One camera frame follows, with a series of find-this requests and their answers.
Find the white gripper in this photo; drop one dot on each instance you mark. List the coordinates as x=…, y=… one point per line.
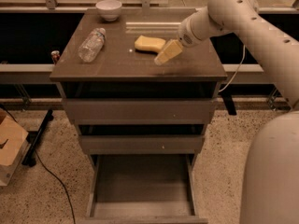
x=186, y=34

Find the yellow sponge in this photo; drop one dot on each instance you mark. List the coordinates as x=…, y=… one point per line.
x=152, y=44

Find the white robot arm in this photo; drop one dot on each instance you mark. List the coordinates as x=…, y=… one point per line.
x=270, y=192

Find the grey drawer cabinet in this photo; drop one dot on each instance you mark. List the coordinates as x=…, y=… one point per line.
x=121, y=72

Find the grey top drawer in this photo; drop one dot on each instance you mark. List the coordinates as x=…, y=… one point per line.
x=139, y=111

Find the grey middle drawer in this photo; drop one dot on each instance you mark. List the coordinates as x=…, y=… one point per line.
x=141, y=144

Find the grey open bottom drawer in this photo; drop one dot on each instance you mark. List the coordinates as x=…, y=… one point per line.
x=142, y=189

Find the white ceramic bowl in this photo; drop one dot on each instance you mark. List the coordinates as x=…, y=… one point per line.
x=109, y=10

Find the clear plastic water bottle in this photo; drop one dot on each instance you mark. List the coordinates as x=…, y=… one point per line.
x=91, y=46

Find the red soda can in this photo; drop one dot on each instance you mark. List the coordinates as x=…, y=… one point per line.
x=55, y=55

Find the black floor stand bar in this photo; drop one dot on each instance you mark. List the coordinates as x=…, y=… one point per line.
x=34, y=138

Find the cardboard box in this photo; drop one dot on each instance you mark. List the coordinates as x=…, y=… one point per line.
x=13, y=142

